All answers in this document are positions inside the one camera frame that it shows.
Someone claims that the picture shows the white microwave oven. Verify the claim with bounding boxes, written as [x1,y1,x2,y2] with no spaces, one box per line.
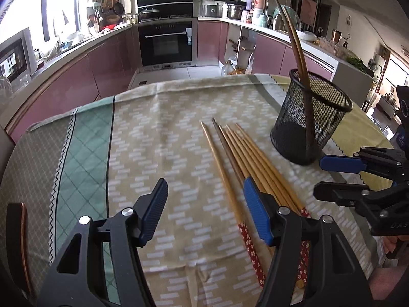
[1,28,37,86]

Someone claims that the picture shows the wooden chopstick two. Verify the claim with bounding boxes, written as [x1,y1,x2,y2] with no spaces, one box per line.
[278,4,311,90]

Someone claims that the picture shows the steel stock pot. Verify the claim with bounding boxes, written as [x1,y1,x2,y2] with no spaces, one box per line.
[226,2,247,21]

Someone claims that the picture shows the wooden chopstick eight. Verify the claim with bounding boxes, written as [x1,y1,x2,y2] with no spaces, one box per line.
[236,123,311,218]

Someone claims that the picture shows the pink thermos jug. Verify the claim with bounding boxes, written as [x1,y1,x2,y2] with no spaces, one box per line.
[254,0,268,14]

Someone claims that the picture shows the yellow cooking oil bottle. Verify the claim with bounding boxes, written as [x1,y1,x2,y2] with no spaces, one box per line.
[226,60,245,75]

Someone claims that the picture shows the wooden chopstick seven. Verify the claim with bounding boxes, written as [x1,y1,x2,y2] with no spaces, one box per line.
[225,125,301,214]

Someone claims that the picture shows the person right hand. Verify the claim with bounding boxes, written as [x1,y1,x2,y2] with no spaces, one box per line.
[383,235,409,260]

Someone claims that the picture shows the black mesh utensil cup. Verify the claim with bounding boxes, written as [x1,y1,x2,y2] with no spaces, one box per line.
[270,69,353,166]

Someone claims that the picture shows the black range hood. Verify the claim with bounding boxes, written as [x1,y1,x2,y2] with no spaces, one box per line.
[137,0,200,19]

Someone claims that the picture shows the built-in black oven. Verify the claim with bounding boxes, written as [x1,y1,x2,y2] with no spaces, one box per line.
[137,18,198,71]

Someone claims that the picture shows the wooden chopstick six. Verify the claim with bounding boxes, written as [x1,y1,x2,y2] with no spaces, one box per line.
[224,124,306,290]

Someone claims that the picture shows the green covered appliance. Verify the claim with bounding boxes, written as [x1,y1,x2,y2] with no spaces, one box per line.
[272,4,303,33]

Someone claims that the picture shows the wooden chopstick one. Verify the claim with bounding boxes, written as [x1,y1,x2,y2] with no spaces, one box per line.
[275,0,315,147]

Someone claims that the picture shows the wooden chopstick four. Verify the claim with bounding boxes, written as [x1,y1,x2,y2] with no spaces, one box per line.
[211,118,245,187]

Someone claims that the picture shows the black wok on stove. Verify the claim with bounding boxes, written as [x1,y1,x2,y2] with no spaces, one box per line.
[138,8,160,22]

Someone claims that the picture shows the window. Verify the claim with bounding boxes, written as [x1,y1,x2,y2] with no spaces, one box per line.
[1,0,85,49]

